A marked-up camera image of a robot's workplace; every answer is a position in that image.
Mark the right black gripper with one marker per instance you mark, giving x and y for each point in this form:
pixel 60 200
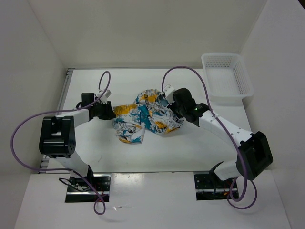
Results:
pixel 172 107

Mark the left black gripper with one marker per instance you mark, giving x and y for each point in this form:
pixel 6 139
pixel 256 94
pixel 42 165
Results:
pixel 109 114

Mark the colourful printed shorts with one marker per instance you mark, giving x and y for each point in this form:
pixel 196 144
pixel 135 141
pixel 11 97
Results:
pixel 148 112

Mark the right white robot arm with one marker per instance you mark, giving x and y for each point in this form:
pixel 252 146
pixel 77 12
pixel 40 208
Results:
pixel 254 153

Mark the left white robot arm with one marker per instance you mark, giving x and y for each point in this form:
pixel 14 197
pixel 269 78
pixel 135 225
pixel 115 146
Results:
pixel 76 166

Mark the white plastic basket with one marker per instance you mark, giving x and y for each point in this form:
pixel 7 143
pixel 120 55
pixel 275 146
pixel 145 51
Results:
pixel 226 77

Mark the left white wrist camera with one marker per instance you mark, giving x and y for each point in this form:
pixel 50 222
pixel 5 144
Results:
pixel 103 95

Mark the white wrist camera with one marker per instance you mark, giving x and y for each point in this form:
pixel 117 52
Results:
pixel 166 96
pixel 103 95

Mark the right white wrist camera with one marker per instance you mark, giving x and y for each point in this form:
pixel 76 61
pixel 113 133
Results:
pixel 166 96

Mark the aluminium table edge rail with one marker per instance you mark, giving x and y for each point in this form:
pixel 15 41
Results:
pixel 57 139

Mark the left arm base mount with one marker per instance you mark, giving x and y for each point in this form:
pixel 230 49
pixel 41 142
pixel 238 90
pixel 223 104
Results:
pixel 78 191

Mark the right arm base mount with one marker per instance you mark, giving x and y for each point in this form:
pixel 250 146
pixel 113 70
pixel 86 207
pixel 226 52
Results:
pixel 207 190

